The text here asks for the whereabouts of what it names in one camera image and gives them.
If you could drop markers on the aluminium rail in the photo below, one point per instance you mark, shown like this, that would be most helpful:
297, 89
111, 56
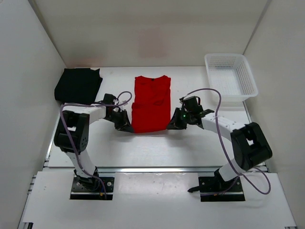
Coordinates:
156, 169

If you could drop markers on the white plastic basket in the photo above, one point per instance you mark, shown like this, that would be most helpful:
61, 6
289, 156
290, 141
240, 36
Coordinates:
230, 74

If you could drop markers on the red t shirt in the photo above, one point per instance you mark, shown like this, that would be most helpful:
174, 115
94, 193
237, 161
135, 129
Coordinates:
151, 109

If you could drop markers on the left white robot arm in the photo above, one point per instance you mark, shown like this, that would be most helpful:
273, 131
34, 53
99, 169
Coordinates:
72, 134

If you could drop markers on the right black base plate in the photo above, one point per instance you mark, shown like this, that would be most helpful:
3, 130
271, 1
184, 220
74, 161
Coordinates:
213, 190

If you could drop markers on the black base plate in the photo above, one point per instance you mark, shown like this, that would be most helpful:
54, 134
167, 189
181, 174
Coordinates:
85, 191
213, 190

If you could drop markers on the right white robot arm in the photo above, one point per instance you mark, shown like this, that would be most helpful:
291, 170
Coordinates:
249, 144

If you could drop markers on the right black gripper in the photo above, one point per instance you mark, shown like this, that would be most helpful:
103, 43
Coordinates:
176, 124

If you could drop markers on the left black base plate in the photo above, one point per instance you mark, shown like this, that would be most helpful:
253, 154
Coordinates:
85, 191

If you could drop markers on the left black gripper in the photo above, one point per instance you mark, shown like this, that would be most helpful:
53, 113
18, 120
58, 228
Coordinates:
125, 124

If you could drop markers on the black t shirt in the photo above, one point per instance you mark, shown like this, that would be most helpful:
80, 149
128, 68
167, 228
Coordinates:
78, 85

